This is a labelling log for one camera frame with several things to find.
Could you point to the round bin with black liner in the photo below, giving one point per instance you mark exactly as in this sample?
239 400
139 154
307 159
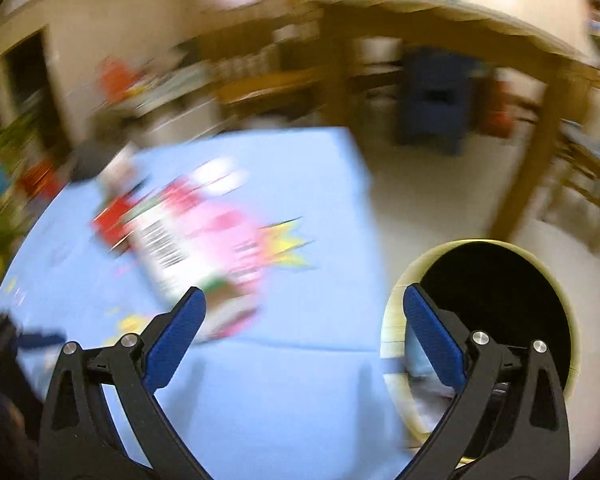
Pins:
490 285

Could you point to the red plastic bag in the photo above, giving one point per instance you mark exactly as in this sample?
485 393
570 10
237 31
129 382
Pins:
115 75

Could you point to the pink and white snack packet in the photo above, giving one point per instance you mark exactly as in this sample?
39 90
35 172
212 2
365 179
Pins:
160 245

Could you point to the small red wrapper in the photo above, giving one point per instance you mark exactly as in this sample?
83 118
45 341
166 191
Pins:
110 222

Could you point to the wooden dining table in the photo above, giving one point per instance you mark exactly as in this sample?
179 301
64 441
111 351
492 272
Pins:
530 170

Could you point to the blue printed tablecloth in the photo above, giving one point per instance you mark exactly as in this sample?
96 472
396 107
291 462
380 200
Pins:
290 200

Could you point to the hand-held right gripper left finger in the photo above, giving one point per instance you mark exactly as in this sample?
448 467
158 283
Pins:
180 330

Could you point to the white coffee table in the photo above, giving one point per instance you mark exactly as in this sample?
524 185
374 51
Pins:
180 115

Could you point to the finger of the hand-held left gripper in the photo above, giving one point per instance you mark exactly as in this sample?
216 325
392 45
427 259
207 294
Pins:
40 340

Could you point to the blue plastic stool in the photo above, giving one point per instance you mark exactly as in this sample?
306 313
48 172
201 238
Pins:
430 105

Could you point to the wooden chair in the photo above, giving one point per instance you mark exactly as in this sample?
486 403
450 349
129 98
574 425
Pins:
265 85
580 170

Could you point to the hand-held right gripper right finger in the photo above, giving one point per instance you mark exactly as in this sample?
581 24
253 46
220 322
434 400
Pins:
430 332

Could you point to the red box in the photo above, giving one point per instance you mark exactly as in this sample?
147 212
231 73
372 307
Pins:
40 177

